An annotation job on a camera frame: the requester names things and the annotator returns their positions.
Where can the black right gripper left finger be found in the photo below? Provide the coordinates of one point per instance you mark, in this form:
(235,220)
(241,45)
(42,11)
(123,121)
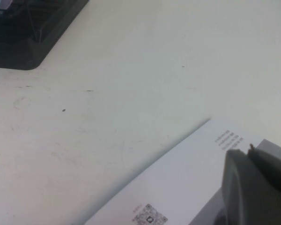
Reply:
(248,199)

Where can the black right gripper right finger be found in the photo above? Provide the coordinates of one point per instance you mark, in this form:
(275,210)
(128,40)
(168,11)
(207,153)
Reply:
(269,166)

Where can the pink lilac plate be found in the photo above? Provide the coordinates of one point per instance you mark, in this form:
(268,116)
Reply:
(5,2)

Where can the black plastic drip tray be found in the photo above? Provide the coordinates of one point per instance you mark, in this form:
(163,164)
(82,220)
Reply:
(41,54)

